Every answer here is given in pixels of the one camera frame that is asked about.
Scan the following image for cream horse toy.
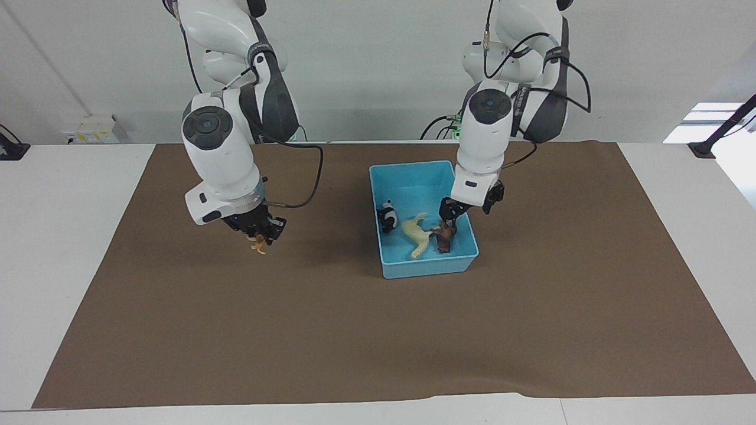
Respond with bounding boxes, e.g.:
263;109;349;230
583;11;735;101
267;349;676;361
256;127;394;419
402;212;441;260

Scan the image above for black white panda toy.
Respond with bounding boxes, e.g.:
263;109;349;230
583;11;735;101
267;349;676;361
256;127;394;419
376;200;400;234

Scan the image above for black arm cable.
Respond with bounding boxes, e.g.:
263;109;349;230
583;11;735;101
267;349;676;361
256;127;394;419
175;18;325;209
483;0;592;172

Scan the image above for black left base cable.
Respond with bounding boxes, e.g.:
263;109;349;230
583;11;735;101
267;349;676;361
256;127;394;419
420;115;462;141

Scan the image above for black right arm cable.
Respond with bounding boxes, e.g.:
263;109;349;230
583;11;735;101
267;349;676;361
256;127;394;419
175;18;325;209

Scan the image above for brown table mat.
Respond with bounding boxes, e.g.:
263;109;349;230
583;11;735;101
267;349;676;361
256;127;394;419
31;142;756;410

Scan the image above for brown lion toy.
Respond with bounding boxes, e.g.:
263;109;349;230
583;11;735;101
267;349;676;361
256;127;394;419
433;221;459;254

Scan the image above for white box yellow labels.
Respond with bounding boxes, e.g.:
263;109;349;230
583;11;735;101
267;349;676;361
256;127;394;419
61;115;128;145

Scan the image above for light blue storage box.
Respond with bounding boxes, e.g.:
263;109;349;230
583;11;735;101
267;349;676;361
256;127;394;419
369;160;480;280

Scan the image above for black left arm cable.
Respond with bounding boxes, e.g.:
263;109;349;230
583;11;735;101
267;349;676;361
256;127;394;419
483;0;592;172

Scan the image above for black camera stand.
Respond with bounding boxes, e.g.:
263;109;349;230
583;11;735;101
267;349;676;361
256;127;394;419
688;93;756;159

